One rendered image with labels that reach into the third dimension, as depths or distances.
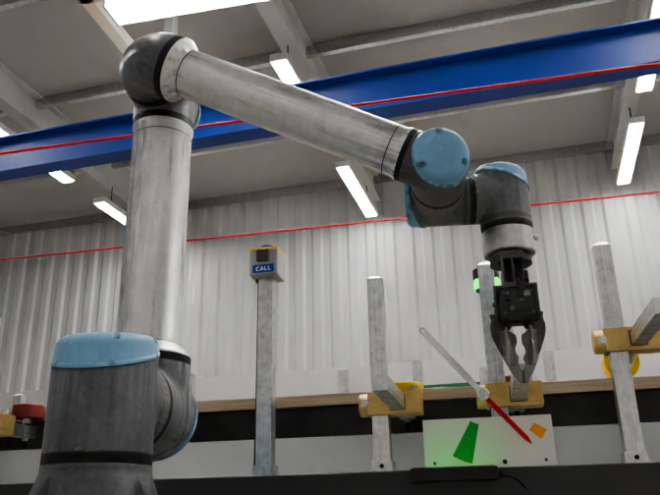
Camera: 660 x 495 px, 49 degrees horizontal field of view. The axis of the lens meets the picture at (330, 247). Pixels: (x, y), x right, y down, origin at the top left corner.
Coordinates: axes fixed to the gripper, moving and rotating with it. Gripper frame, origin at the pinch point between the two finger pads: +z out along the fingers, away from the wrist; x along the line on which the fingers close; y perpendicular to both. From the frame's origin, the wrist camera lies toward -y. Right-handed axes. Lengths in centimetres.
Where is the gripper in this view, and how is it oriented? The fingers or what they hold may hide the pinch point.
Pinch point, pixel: (522, 375)
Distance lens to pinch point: 125.4
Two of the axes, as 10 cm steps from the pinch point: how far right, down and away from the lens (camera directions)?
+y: -2.2, -3.4, -9.2
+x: 9.8, -0.9, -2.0
